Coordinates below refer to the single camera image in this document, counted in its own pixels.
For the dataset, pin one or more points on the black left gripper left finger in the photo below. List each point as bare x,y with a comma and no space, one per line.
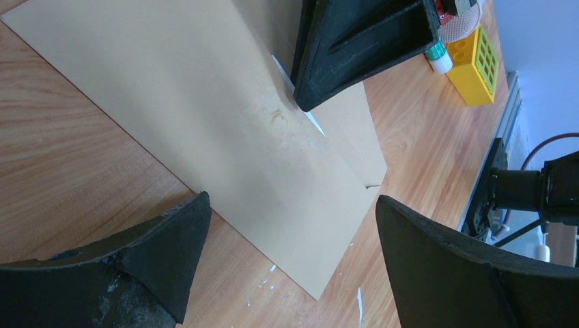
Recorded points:
139,277

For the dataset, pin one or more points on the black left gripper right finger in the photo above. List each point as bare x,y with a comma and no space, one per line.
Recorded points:
443,278

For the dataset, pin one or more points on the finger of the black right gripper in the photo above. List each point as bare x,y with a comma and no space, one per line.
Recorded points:
341,43

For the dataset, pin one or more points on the white green glue stick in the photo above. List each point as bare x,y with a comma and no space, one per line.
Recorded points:
439,58

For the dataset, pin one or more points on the tan paper envelope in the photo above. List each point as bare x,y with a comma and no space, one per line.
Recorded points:
204,87

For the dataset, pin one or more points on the small white paper scrap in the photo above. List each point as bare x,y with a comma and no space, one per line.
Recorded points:
359,298

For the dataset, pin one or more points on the yellow building block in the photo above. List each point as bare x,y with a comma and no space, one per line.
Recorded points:
475,68

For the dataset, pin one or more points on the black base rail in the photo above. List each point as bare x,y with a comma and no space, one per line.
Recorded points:
479,219

